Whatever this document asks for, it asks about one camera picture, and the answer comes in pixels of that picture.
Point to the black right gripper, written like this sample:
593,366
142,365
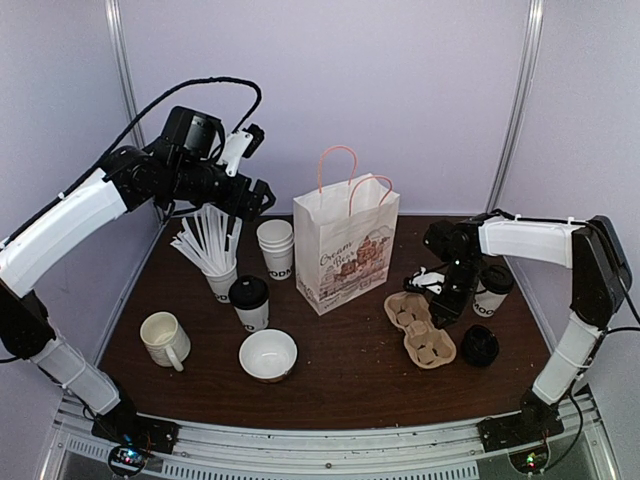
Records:
450,309

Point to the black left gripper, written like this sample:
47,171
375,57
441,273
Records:
251,207

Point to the brown pulp cup carrier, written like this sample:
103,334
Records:
427,346

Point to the white paper coffee cup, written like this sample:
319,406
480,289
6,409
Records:
254,319
486,302

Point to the white paper takeout bag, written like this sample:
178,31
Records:
343,238

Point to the black coffee cup lid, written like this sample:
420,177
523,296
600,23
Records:
497,279

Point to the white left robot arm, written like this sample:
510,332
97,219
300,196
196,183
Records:
192,160

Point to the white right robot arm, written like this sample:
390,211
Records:
601,280

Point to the wrapped straw far right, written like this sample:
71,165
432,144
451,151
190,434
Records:
233,228

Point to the wrapped straw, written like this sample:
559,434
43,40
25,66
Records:
195,255
233,228

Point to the stack of white paper cups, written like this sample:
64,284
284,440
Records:
276,241

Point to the stack of black lids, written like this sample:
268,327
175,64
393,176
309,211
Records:
480,346

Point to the paper cup holding straws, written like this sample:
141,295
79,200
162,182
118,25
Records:
206,231

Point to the wrapped straw far left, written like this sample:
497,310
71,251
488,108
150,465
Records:
195,255

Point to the white ceramic bowl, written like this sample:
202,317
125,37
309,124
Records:
268,355

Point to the cream ceramic mug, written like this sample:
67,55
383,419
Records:
165,340

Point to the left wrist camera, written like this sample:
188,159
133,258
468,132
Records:
239,145

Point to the aluminium front table rail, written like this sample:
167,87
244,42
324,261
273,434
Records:
452,450

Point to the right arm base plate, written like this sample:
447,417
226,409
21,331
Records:
506,432

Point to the aluminium frame left post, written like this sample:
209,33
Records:
117,37

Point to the aluminium frame post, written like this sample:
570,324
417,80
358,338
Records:
117,37
529,57

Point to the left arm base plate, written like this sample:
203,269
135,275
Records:
142,432

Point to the aluminium frame right post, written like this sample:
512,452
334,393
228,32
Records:
529,57

